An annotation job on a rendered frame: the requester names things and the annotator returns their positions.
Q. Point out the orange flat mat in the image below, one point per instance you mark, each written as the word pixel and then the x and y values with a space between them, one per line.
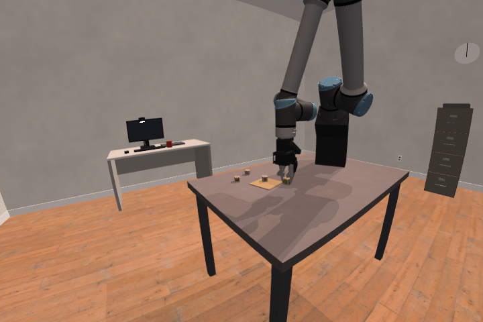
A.
pixel 266 185

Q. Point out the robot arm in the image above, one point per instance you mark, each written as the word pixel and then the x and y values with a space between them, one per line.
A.
pixel 336 98

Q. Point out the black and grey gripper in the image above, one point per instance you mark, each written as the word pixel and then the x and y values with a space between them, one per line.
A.
pixel 282 158

